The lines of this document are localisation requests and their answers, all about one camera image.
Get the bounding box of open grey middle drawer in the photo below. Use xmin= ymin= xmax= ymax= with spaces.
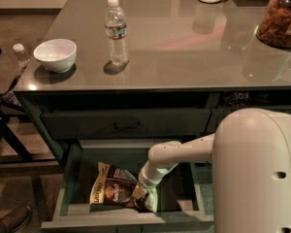
xmin=41 ymin=139 xmax=213 ymax=233

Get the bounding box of small bottle on side table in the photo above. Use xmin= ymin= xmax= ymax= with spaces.
xmin=13 ymin=44 xmax=31 ymax=71

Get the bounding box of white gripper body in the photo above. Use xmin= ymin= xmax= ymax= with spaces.
xmin=138 ymin=161 xmax=178 ymax=189

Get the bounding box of brown chip bag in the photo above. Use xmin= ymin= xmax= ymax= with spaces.
xmin=89 ymin=162 xmax=158 ymax=213

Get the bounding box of white ceramic bowl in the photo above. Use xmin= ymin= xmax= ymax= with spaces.
xmin=33 ymin=39 xmax=77 ymax=73

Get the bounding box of clear plastic water bottle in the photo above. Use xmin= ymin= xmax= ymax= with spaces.
xmin=105 ymin=0 xmax=129 ymax=66

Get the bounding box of dark wooden side table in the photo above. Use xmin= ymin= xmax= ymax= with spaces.
xmin=0 ymin=44 xmax=64 ymax=173

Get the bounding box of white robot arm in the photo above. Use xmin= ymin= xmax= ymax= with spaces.
xmin=133 ymin=108 xmax=291 ymax=233

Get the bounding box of grey top left drawer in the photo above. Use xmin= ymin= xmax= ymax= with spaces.
xmin=41 ymin=108 xmax=210 ymax=140

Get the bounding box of brown leather shoe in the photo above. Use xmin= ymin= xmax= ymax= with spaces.
xmin=0 ymin=206 xmax=32 ymax=233

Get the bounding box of dark snack bag in drawer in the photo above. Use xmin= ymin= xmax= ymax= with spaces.
xmin=221 ymin=91 xmax=270 ymax=108

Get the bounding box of clear jar of snacks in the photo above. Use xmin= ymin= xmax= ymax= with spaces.
xmin=256 ymin=0 xmax=291 ymax=49

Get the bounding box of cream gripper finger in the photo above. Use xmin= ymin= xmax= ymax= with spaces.
xmin=132 ymin=183 xmax=147 ymax=200

